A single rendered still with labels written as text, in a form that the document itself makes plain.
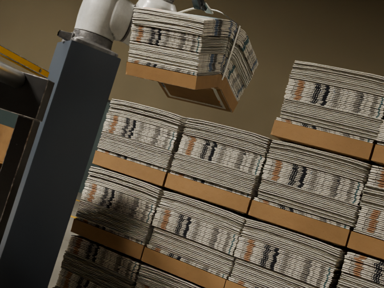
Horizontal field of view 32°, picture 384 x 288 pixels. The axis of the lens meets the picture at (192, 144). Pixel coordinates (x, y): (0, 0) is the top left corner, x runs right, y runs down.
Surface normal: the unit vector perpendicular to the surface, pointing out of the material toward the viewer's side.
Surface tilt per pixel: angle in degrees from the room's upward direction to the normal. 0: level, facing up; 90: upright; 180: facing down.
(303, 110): 90
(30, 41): 90
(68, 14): 90
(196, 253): 90
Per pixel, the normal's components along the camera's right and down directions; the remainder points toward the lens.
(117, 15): 0.42, 0.10
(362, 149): -0.48, -0.15
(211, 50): 0.82, 0.22
